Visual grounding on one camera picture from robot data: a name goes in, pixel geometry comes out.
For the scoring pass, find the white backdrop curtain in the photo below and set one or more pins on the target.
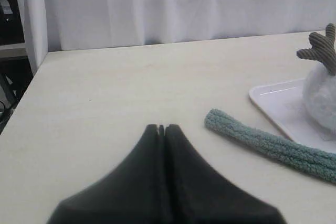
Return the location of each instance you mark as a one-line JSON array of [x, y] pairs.
[[54, 25]]

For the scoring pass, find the white fluffy plush toy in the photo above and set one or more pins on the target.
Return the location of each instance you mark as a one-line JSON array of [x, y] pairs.
[[319, 86]]

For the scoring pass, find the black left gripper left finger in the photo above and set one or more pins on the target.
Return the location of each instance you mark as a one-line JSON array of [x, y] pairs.
[[132, 193]]

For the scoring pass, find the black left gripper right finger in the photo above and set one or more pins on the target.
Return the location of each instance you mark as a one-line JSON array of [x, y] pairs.
[[200, 194]]

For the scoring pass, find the white plastic tray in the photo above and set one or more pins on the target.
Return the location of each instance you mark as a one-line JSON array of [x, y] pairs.
[[282, 104]]

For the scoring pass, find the teal fuzzy scarf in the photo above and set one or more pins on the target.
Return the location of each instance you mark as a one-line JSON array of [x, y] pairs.
[[307, 160]]

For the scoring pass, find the dark shelf rack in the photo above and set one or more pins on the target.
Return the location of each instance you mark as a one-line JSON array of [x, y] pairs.
[[16, 73]]

